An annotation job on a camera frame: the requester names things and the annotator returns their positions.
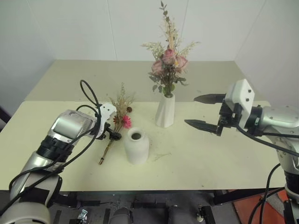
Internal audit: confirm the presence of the dark furniture piece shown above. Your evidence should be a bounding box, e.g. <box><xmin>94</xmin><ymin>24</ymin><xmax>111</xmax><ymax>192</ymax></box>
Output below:
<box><xmin>0</xmin><ymin>105</ymin><xmax>12</xmax><ymax>133</ymax></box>

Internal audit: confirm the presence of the orange floor mat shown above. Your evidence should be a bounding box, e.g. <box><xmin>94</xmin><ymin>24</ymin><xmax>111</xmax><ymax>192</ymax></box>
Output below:
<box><xmin>233</xmin><ymin>187</ymin><xmax>290</xmax><ymax>224</ymax></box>

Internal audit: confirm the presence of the pink rose bouquet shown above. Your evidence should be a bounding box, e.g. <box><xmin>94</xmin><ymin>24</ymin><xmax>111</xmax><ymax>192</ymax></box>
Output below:
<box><xmin>141</xmin><ymin>0</ymin><xmax>201</xmax><ymax>97</ymax></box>

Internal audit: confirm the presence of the grey rounded cylinder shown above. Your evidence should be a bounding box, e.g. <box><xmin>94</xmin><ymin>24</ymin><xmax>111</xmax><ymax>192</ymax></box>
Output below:
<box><xmin>110</xmin><ymin>207</ymin><xmax>132</xmax><ymax>224</ymax></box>

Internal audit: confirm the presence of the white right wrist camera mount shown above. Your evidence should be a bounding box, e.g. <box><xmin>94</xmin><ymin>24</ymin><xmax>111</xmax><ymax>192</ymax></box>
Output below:
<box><xmin>224</xmin><ymin>78</ymin><xmax>255</xmax><ymax>129</ymax></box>

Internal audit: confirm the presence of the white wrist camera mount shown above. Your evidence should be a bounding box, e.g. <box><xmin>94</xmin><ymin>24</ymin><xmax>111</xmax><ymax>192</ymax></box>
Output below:
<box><xmin>96</xmin><ymin>103</ymin><xmax>117</xmax><ymax>139</ymax></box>
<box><xmin>224</xmin><ymin>78</ymin><xmax>255</xmax><ymax>129</ymax></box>

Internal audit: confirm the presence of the round white bottle vase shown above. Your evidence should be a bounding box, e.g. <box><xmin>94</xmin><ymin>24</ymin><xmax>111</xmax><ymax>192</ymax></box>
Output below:
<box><xmin>122</xmin><ymin>126</ymin><xmax>150</xmax><ymax>165</ymax></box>

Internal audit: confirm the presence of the black table frame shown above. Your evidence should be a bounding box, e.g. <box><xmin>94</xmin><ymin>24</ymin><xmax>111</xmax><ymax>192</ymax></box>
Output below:
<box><xmin>57</xmin><ymin>188</ymin><xmax>285</xmax><ymax>212</ymax></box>

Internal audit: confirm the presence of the dark rounded cylinder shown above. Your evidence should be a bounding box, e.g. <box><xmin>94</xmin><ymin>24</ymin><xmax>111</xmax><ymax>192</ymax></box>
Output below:
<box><xmin>166</xmin><ymin>204</ymin><xmax>185</xmax><ymax>224</ymax></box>

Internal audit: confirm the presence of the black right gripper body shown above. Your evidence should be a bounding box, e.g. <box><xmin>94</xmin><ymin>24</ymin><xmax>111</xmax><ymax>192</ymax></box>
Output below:
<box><xmin>215</xmin><ymin>98</ymin><xmax>244</xmax><ymax>137</ymax></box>

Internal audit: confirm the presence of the loose dried twig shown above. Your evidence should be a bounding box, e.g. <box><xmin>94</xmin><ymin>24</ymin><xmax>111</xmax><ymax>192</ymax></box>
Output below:
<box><xmin>152</xmin><ymin>152</ymin><xmax>172</xmax><ymax>162</ymax></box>

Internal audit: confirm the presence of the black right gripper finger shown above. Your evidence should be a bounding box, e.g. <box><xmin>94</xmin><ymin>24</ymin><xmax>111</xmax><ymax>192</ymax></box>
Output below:
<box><xmin>184</xmin><ymin>119</ymin><xmax>222</xmax><ymax>136</ymax></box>
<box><xmin>193</xmin><ymin>93</ymin><xmax>227</xmax><ymax>105</ymax></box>

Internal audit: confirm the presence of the twisted white vase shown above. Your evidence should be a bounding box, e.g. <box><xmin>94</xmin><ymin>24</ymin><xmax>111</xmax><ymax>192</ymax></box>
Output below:
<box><xmin>155</xmin><ymin>93</ymin><xmax>176</xmax><ymax>128</ymax></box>

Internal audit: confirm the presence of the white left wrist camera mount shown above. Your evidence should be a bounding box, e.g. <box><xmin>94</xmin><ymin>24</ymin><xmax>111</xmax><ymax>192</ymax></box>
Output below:
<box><xmin>96</xmin><ymin>103</ymin><xmax>117</xmax><ymax>139</ymax></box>

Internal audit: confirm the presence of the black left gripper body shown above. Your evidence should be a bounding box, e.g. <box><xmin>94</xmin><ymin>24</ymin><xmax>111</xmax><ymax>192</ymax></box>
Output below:
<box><xmin>100</xmin><ymin>122</ymin><xmax>113</xmax><ymax>140</ymax></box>

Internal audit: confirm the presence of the small dried flower bouquet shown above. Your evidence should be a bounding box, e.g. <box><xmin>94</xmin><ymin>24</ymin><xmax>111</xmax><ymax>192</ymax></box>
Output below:
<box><xmin>98</xmin><ymin>82</ymin><xmax>136</xmax><ymax>166</ymax></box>

